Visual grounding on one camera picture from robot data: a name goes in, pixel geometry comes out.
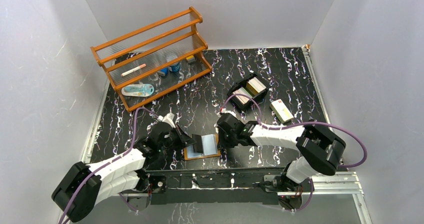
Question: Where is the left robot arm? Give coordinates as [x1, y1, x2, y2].
[51, 113, 198, 224]

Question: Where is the white card stack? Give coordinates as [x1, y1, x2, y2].
[245, 77, 267, 96]
[232, 87, 253, 105]

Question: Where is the white pink pen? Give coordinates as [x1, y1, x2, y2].
[120, 63, 146, 77]

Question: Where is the black card tray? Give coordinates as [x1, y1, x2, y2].
[227, 73, 271, 111]

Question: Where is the blue packaged item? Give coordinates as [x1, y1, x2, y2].
[121, 84, 155, 97]

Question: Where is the small grey yellow block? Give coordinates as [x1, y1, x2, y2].
[185, 55, 196, 64]

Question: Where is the white box with red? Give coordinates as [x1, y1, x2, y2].
[270, 99, 294, 124]

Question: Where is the dark grey card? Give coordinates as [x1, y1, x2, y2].
[192, 134, 204, 153]

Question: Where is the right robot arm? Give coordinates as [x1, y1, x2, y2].
[216, 112, 346, 191]

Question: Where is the small blue block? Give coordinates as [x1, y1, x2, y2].
[157, 68, 169, 77]

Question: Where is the orange wooden shelf rack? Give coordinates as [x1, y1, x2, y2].
[90, 6, 212, 113]

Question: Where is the orange card holder wallet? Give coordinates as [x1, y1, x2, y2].
[183, 134, 221, 161]

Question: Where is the blue white can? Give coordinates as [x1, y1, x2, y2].
[167, 56, 181, 73]

